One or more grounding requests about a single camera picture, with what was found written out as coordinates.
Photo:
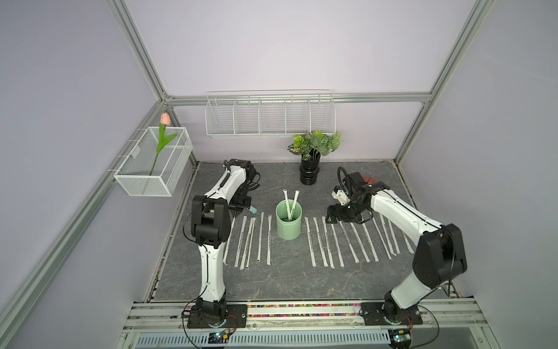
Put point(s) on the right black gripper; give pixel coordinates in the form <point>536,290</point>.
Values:
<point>337,209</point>

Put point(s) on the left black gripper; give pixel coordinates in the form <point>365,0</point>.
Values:
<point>240,207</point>

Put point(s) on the fourteenth white straw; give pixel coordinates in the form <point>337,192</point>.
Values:
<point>240,242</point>

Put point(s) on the green cylindrical storage cup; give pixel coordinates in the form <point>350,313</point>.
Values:
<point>288,230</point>

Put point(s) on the twelfth white straw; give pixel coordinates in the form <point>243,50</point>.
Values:
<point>259,253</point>

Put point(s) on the thirteenth white straw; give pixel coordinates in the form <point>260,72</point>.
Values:
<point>247,245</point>

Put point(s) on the eleventh white straw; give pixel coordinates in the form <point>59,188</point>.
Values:
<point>269,229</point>

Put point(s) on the fifteenth white straw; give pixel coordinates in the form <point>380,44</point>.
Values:
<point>227,246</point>

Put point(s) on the seventeenth white straw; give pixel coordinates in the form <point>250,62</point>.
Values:
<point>287,203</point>

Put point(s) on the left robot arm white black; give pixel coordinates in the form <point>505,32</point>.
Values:
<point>211,223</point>

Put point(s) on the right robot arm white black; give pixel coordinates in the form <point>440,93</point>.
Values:
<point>439,254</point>

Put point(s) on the bundle of wrapped white straws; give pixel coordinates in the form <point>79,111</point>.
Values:
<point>293,203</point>

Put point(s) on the black vase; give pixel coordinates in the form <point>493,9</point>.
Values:
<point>309,168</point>

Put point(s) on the green artificial plant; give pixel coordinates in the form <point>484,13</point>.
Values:
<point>312,145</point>

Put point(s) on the pink artificial tulip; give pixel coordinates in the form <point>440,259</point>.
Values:
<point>163,140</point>

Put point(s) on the white wire wall shelf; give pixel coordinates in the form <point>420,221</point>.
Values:
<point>270,113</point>

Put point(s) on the white mesh wall basket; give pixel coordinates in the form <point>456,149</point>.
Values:
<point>132,171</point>

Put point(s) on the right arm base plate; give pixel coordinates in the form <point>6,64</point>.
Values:
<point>388,314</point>

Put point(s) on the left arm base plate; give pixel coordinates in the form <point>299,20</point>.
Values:
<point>218,316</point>

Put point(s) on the aluminium frame struts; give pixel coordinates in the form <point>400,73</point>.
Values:
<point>35,286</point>

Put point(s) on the white slotted cable duct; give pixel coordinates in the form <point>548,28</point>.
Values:
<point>261,339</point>

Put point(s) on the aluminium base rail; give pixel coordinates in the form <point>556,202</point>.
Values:
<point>307,315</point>

